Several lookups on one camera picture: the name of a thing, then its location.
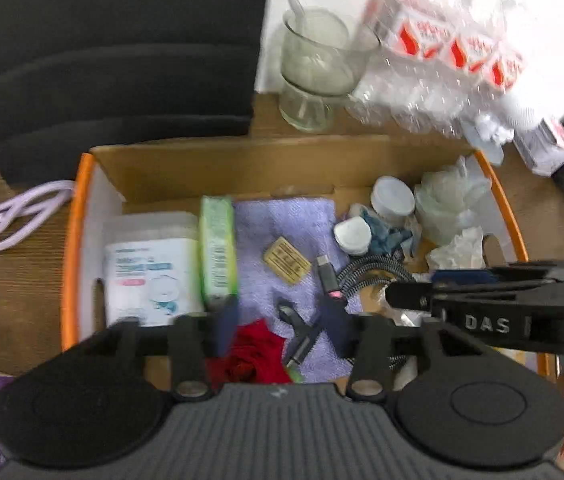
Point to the green tissue packet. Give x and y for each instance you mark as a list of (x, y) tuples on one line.
[(217, 240)]

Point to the small white round lid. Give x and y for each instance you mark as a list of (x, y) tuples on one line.
[(352, 235)]

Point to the red and orange cardboard box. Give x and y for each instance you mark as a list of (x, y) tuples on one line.
[(262, 170)]

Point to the clear water bottle red label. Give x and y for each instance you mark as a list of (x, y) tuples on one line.
[(467, 55), (504, 67), (407, 35)]

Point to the black paper bag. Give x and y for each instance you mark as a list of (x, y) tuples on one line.
[(112, 60)]

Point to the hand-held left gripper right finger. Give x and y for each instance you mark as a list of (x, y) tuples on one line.
[(334, 325)]

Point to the white tissue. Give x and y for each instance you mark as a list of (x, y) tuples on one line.
[(457, 252)]

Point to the blue wrapper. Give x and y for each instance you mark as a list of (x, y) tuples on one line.
[(387, 240)]

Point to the clear glass cup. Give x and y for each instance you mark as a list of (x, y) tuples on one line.
[(317, 70)]

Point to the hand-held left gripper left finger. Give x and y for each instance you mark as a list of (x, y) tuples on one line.
[(227, 320)]

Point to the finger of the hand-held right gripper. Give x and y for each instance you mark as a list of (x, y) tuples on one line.
[(467, 275), (412, 296)]

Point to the white cotton swab box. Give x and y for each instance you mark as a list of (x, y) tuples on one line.
[(152, 270)]

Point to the black metal clip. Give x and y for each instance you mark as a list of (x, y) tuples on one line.
[(302, 335)]

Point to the purple burlap pouch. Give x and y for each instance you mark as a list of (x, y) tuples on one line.
[(262, 225)]

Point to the large white bottle cap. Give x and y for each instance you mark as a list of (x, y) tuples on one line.
[(392, 200)]

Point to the white round speaker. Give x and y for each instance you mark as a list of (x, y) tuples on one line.
[(492, 130)]

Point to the clear iridescent plastic bag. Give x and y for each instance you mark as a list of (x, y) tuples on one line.
[(447, 200)]

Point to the white tin box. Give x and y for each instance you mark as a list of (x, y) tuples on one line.
[(542, 147)]

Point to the clear plastic spoon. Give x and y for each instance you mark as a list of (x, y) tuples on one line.
[(298, 5)]

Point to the red artificial rose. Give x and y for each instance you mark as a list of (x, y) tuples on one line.
[(252, 355)]

